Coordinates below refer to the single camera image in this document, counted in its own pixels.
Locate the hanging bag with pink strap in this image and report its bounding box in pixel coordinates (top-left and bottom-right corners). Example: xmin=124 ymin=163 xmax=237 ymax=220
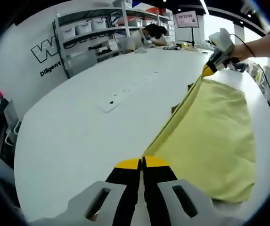
xmin=0 ymin=84 xmax=8 ymax=112

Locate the grey shelf rack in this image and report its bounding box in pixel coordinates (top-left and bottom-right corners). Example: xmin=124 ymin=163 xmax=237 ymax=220
xmin=51 ymin=7 xmax=173 ymax=79

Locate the pink display screen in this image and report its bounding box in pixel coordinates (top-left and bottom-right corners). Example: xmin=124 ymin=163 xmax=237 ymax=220
xmin=175 ymin=10 xmax=200 ymax=48

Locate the white table outlet panel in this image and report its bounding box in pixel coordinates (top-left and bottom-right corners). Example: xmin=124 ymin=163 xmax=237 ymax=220
xmin=98 ymin=70 xmax=161 ymax=114

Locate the beige cloth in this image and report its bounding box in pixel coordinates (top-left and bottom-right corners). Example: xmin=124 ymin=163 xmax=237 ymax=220
xmin=179 ymin=44 xmax=197 ymax=52

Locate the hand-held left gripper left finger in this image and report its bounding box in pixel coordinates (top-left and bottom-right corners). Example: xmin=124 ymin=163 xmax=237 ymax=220
xmin=67 ymin=158 xmax=142 ymax=226

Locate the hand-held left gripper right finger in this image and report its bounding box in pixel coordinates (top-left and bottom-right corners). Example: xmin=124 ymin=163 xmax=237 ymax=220
xmin=142 ymin=155 xmax=217 ymax=226

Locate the person's right hand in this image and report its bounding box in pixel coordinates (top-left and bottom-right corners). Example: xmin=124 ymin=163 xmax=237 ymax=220
xmin=228 ymin=43 xmax=249 ymax=72

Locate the white storage bin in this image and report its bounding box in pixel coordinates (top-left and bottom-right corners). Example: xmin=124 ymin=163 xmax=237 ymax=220
xmin=75 ymin=20 xmax=93 ymax=34
xmin=60 ymin=25 xmax=76 ymax=41
xmin=92 ymin=18 xmax=107 ymax=32

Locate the white lettered partition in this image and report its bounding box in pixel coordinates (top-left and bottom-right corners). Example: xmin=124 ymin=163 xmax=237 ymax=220
xmin=0 ymin=9 xmax=66 ymax=113

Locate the white chair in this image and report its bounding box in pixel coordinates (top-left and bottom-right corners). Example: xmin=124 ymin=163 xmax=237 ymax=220
xmin=3 ymin=100 xmax=23 ymax=147

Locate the yellow garment with brown collar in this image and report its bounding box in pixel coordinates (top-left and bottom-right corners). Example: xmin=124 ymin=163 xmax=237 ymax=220
xmin=144 ymin=70 xmax=257 ymax=205

